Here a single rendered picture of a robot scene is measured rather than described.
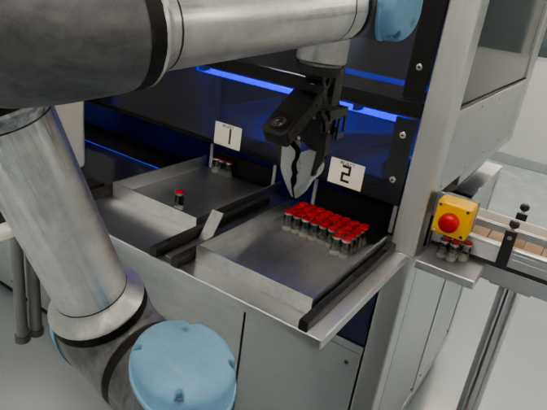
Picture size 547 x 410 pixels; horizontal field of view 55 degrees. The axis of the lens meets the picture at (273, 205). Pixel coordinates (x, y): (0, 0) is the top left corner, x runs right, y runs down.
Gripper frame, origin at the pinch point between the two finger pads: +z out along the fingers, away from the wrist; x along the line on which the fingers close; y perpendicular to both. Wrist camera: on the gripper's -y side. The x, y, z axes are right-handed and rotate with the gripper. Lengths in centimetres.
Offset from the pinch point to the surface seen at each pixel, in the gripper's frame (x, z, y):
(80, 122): 89, 15, 27
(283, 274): 4.4, 21.4, 9.2
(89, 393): 81, 110, 23
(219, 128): 44, 6, 36
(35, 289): 99, 72, 16
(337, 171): 9.6, 7.6, 36.2
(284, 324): -4.1, 22.1, -3.4
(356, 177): 4.6, 7.7, 36.3
